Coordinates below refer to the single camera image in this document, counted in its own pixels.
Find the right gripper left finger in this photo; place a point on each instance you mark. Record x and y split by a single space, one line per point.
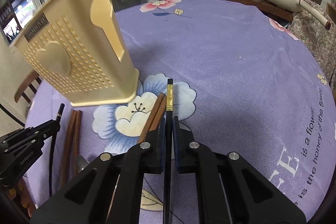
107 190

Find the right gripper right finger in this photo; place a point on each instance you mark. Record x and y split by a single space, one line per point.
229 189

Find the brown wooden chopstick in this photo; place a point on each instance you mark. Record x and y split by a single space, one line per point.
76 140
158 116
150 119
67 148

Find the black gold-banded chopstick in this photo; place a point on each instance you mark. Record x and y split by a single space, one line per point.
168 142

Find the beige plastic utensil holder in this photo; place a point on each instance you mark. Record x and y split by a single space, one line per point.
78 48

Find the metal spoon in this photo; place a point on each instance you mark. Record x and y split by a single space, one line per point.
81 163

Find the wooden chair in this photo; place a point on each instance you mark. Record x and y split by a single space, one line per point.
27 83

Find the purple floral tablecloth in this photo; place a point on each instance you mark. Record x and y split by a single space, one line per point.
242 83

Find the floral cloth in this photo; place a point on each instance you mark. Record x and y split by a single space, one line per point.
319 41

